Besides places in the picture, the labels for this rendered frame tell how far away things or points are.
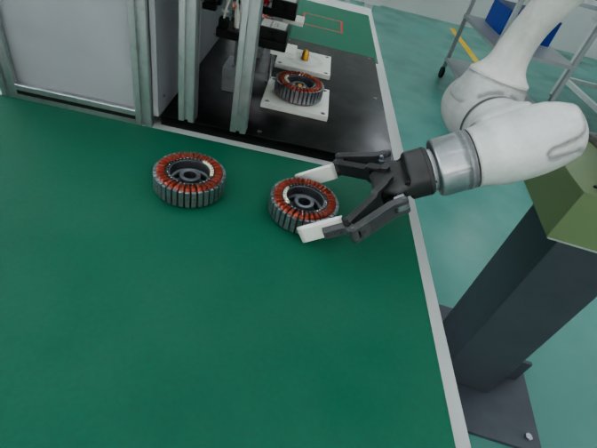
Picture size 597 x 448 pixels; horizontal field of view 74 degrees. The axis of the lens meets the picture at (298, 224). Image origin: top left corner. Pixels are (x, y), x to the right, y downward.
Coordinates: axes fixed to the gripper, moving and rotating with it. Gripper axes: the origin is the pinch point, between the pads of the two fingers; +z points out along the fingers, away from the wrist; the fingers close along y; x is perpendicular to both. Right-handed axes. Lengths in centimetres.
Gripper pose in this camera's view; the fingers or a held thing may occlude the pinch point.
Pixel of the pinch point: (305, 204)
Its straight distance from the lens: 65.0
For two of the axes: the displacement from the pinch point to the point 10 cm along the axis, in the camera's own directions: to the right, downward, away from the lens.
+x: -3.2, -6.9, -6.4
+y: -0.3, -6.7, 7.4
